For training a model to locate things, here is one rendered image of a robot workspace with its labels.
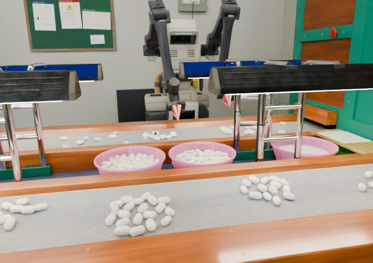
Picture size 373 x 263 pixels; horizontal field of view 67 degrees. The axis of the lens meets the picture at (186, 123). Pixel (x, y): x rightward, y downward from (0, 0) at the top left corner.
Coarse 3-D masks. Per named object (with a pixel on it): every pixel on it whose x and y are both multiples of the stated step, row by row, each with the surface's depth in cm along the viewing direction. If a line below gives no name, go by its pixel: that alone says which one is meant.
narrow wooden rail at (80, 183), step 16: (288, 160) 102; (304, 160) 102; (320, 160) 102; (336, 160) 102; (352, 160) 103; (368, 160) 104; (80, 176) 91; (96, 176) 91; (112, 176) 91; (128, 176) 91; (144, 176) 91; (160, 176) 91; (176, 176) 92; (192, 176) 93; (208, 176) 94; (224, 176) 95; (0, 192) 83; (16, 192) 84; (32, 192) 85; (48, 192) 86
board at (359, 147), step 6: (312, 132) 136; (324, 138) 128; (330, 138) 124; (342, 144) 116; (348, 144) 116; (354, 144) 116; (360, 144) 115; (366, 144) 115; (372, 144) 115; (354, 150) 110; (360, 150) 108; (366, 150) 108; (372, 150) 108
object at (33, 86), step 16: (0, 80) 66; (16, 80) 67; (32, 80) 68; (48, 80) 68; (64, 80) 69; (0, 96) 65; (16, 96) 66; (32, 96) 66; (48, 96) 67; (64, 96) 68
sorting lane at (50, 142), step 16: (176, 128) 159; (192, 128) 159; (208, 128) 158; (240, 128) 157; (272, 128) 156; (288, 128) 156; (304, 128) 155; (32, 144) 134; (48, 144) 133; (96, 144) 132; (112, 144) 132
